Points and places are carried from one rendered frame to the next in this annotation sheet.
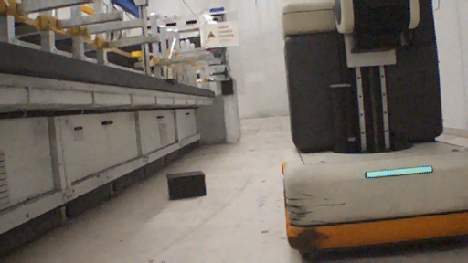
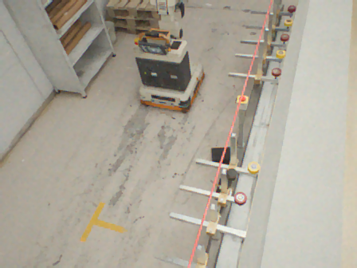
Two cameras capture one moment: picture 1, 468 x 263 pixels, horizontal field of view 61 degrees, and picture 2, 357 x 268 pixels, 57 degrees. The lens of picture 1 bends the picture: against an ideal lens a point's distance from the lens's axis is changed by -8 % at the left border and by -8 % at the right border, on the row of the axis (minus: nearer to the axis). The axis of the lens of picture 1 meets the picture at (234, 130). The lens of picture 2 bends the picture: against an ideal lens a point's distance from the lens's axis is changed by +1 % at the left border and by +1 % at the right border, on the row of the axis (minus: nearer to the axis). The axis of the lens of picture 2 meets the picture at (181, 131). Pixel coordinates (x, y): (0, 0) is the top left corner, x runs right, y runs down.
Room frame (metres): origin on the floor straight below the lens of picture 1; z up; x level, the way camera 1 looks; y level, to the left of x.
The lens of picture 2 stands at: (4.22, 0.67, 2.79)
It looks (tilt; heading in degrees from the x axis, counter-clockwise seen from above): 50 degrees down; 202
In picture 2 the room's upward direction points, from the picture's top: 11 degrees counter-clockwise
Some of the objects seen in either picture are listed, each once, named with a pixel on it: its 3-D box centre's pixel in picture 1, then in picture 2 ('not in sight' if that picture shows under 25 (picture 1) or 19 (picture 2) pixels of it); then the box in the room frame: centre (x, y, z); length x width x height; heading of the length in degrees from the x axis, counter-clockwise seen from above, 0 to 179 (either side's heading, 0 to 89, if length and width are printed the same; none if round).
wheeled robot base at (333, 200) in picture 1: (374, 183); (172, 83); (1.42, -0.46, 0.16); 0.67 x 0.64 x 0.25; 174
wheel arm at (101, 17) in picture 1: (64, 25); (262, 43); (1.45, 0.57, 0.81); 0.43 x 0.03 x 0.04; 85
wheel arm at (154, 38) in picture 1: (113, 44); (252, 77); (1.95, 0.52, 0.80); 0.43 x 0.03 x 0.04; 85
